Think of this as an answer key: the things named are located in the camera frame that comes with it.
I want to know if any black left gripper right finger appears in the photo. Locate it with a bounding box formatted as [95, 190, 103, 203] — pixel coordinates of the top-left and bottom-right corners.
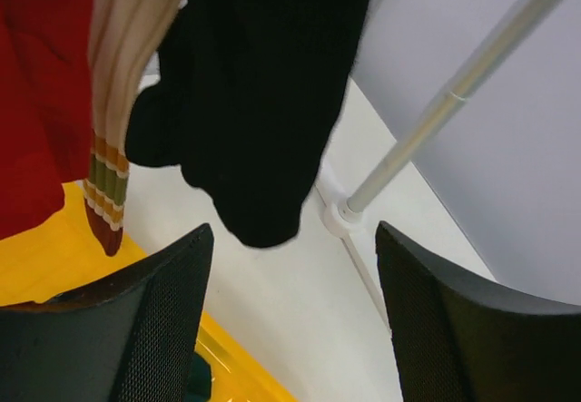
[375, 221, 580, 401]

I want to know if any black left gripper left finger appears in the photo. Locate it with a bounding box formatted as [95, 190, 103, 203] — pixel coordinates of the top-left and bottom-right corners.
[1, 224, 214, 401]

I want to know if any dark teal sock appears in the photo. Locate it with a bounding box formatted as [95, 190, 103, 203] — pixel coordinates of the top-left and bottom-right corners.
[183, 353, 212, 402]

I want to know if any black sock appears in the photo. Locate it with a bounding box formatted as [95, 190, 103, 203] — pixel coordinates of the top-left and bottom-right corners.
[125, 0, 369, 249]

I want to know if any yellow plastic tray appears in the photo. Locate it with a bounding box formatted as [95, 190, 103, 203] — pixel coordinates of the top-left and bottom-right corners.
[1, 184, 291, 401]

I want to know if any silver clothes rack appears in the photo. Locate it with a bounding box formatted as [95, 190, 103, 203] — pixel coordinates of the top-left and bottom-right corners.
[316, 0, 563, 323]

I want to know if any striped beige maroon sock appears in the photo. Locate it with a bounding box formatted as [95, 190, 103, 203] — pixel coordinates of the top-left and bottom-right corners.
[83, 0, 181, 256]

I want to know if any red sock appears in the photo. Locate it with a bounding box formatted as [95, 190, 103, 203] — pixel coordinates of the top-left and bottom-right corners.
[1, 0, 94, 238]

